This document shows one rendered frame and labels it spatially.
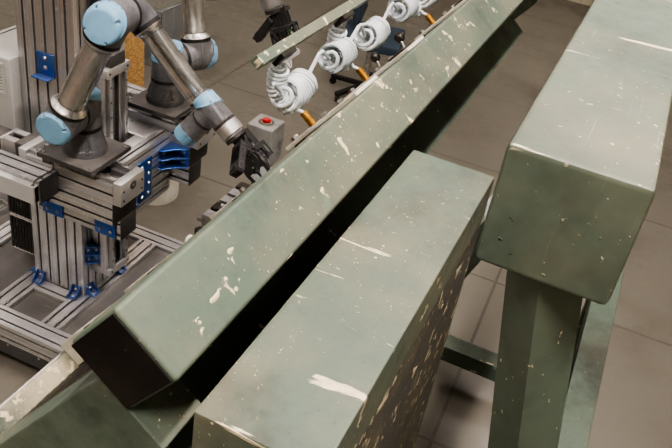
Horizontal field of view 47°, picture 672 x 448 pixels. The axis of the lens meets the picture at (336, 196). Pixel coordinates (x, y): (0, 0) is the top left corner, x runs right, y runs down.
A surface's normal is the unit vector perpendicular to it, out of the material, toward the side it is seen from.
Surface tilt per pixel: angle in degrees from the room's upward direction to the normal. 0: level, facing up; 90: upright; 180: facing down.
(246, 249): 38
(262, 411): 0
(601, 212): 90
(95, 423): 90
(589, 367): 0
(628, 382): 0
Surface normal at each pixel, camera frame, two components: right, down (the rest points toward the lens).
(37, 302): 0.15, -0.84
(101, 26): -0.16, 0.40
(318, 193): 0.66, -0.46
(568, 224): -0.40, 0.44
